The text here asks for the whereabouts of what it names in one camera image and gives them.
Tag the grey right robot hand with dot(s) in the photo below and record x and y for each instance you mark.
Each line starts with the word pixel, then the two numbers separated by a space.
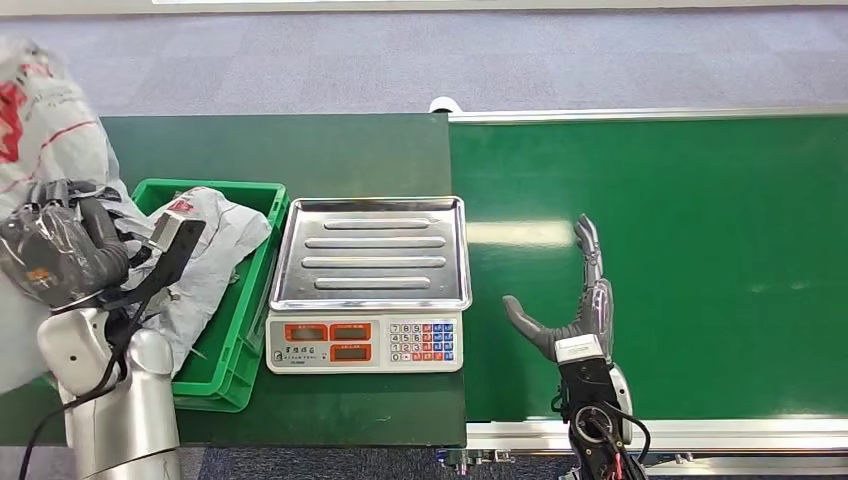
pixel 593 318

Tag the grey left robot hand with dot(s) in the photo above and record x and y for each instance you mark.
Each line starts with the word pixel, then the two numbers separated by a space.
pixel 60 255

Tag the grey poly mailer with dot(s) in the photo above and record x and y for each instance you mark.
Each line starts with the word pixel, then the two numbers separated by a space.
pixel 53 132
pixel 218 245

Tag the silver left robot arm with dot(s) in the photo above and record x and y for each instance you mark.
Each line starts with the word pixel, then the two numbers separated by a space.
pixel 126 411

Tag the green conveyor belt machine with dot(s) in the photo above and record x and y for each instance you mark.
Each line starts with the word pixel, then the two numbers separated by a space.
pixel 696 199

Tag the grey poly mailer, red print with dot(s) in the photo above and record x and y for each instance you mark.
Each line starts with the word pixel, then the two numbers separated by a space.
pixel 218 245

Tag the green plastic crate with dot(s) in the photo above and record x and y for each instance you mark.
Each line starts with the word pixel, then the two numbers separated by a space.
pixel 225 371

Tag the electronic scale, steel tray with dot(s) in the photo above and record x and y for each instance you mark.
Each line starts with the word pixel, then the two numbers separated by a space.
pixel 371 265

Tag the white round roller cap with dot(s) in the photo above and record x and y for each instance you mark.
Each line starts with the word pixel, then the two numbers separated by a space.
pixel 445 104

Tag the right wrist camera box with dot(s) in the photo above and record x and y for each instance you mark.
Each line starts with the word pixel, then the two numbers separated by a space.
pixel 583 374

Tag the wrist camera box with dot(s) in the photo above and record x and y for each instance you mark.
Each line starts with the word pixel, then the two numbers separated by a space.
pixel 583 374
pixel 172 248

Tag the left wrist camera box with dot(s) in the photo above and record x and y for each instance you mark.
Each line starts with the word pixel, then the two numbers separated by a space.
pixel 172 248

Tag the metal conveyor bracket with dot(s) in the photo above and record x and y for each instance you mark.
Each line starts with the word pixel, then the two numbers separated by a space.
pixel 474 457

